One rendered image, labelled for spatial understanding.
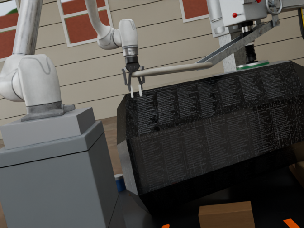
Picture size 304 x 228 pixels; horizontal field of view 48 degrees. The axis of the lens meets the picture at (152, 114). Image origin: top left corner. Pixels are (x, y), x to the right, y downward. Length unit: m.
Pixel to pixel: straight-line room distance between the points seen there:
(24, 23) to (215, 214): 1.42
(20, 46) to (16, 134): 0.48
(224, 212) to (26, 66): 1.29
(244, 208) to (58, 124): 1.15
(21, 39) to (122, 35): 0.55
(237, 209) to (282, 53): 7.11
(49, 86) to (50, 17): 7.39
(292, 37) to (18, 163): 8.07
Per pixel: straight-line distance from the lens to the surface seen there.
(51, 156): 1.41
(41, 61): 1.54
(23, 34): 1.77
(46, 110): 1.51
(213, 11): 3.11
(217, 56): 2.19
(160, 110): 2.10
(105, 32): 2.05
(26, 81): 1.53
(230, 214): 2.03
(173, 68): 1.81
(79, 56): 8.62
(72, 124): 1.39
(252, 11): 2.36
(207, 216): 2.04
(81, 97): 8.65
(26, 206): 1.51
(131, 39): 1.96
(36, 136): 1.45
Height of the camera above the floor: 1.01
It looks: 8 degrees down
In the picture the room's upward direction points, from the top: 12 degrees counter-clockwise
